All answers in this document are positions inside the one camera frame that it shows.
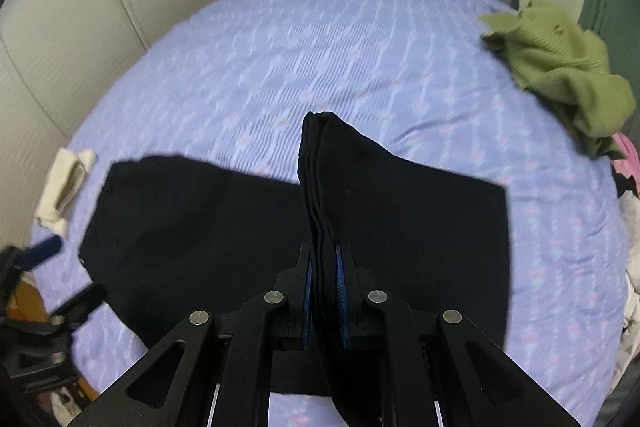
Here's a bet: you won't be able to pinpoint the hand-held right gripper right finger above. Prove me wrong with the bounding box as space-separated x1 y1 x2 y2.
337 243 581 427

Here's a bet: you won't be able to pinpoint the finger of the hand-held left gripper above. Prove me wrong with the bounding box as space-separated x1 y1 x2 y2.
47 283 107 326
16 236 64 271

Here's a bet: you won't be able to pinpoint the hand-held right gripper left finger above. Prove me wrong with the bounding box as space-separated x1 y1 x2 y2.
75 243 313 427

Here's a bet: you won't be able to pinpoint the black pants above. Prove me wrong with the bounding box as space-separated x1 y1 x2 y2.
79 111 511 427

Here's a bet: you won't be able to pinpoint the cream folded garment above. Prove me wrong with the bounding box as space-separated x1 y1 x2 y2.
34 148 97 238

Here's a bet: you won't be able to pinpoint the bed with purple sheet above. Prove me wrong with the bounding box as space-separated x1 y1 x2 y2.
30 0 632 427

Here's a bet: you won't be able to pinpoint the white crumpled clothing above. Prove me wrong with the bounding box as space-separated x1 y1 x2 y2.
619 194 640 383

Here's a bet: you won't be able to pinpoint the dark cloth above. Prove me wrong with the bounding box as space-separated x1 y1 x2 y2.
615 171 640 198

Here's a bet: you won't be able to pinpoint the green sweater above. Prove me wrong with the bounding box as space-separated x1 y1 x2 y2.
480 1 637 159

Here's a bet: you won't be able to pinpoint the pink garment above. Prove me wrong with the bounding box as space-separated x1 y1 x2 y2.
612 132 640 178

